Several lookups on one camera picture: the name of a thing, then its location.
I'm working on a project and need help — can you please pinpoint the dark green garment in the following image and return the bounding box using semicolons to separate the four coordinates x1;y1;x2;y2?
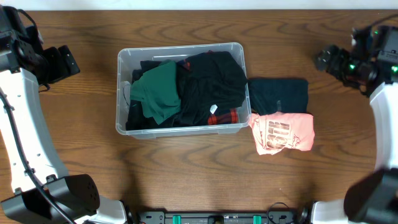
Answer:
130;60;181;124

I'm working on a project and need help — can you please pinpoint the pink printed t-shirt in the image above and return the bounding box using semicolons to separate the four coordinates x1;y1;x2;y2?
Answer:
249;112;315;155

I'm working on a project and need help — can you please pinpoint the clear plastic storage container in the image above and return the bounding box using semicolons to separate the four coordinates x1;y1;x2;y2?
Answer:
116;42;251;139

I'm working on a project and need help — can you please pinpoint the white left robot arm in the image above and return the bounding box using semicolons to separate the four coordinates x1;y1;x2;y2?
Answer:
1;6;129;223

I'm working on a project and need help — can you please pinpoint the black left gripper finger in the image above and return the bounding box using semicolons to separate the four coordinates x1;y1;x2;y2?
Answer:
58;45;80;77
44;46;70;83

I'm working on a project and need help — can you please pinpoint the black garment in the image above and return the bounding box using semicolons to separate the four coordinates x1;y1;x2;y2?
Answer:
126;70;166;130

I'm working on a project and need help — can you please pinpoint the dark navy shirt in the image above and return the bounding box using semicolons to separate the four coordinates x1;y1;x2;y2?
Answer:
248;78;308;115

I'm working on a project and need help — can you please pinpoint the black shirt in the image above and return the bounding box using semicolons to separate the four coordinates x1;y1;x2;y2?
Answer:
174;50;249;128

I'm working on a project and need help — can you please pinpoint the red plaid flannel garment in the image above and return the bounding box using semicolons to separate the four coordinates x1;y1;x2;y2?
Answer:
177;50;239;126

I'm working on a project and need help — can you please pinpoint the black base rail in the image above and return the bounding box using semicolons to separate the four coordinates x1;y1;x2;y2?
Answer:
136;202;310;224

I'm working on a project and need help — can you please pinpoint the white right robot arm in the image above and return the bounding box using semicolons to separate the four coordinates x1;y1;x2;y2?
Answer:
302;24;397;224

